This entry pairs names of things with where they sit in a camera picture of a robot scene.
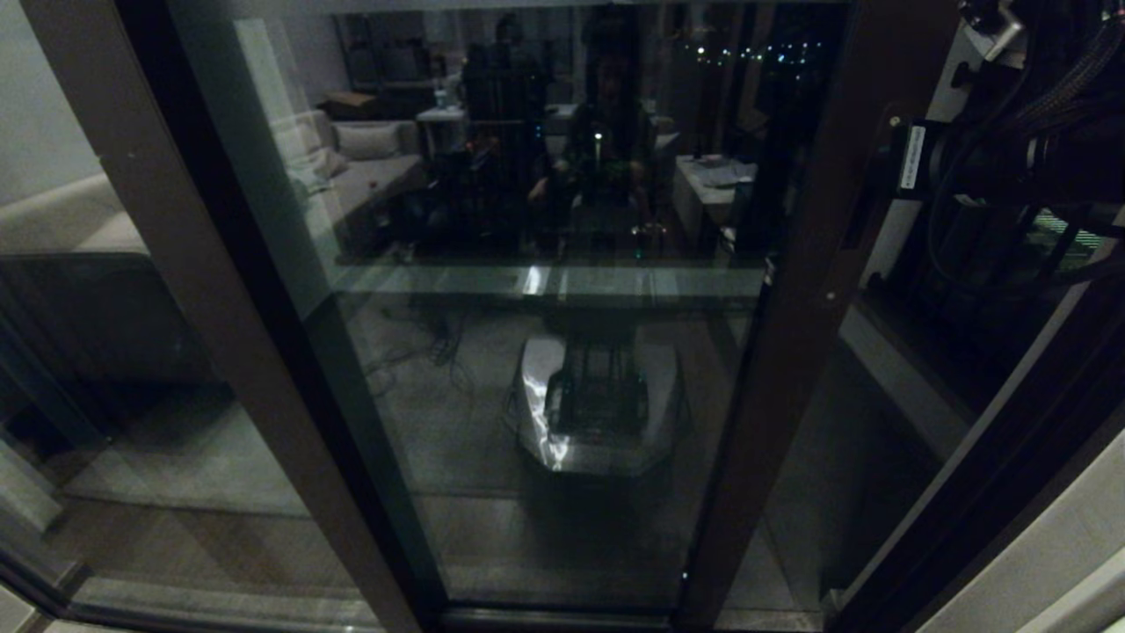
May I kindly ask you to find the recessed door pull handle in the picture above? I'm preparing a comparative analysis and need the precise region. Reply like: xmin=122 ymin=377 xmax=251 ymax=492
xmin=846 ymin=167 xmax=890 ymax=256

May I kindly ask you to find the brown framed sliding glass door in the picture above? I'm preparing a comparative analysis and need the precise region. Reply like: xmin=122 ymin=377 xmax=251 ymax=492
xmin=171 ymin=0 xmax=963 ymax=633

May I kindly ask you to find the short stone balcony sill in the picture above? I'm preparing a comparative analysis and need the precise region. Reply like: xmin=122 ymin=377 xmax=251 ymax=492
xmin=854 ymin=290 xmax=1005 ymax=430

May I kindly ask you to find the long stone balcony sill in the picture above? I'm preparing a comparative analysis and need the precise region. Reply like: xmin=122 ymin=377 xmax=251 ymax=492
xmin=338 ymin=251 xmax=773 ymax=271

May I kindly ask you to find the brown framed fixed glass door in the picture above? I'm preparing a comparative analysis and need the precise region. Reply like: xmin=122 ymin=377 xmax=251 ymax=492
xmin=0 ymin=0 xmax=447 ymax=633

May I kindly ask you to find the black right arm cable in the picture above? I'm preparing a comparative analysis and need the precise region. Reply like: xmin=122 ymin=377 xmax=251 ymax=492
xmin=925 ymin=132 xmax=1125 ymax=287

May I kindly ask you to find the black braided cable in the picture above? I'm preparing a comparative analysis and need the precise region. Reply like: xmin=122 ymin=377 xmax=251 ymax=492
xmin=1011 ymin=13 xmax=1125 ymax=133

